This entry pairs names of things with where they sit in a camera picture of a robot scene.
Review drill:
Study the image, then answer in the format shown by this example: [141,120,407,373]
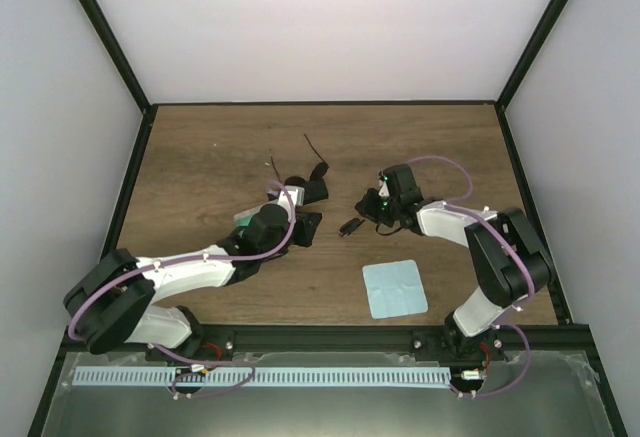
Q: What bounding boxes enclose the gold-trimmed black sunglasses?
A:
[338,218,364,237]

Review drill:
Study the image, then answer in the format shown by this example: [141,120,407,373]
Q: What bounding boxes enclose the grey glasses case green lining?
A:
[234,204,272,241]

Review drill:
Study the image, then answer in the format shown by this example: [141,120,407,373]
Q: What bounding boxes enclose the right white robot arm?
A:
[355,164,557,360]

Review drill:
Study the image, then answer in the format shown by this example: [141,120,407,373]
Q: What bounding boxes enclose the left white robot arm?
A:
[63,203,322,361]

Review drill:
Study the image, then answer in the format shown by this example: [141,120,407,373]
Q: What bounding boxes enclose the round black sunglasses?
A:
[268,132,330,186]

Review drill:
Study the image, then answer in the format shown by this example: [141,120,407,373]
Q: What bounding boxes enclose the black geometric glasses case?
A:
[302,179,329,205]

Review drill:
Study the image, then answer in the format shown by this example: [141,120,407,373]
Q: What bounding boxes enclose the lower light blue cloth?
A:
[362,260,429,320]

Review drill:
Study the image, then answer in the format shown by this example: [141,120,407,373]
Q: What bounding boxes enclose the grey metal front plate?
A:
[42,351,613,436]

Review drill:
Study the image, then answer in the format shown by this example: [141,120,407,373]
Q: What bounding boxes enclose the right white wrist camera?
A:
[378,179,390,199]

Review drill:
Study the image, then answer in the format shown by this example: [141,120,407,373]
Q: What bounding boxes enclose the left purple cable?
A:
[67,179,296,401]

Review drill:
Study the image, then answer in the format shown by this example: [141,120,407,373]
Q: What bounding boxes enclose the black aluminium frame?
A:
[27,0,629,437]

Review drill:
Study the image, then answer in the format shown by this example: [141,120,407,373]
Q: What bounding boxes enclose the white slotted cable duct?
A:
[72,366,451,389]

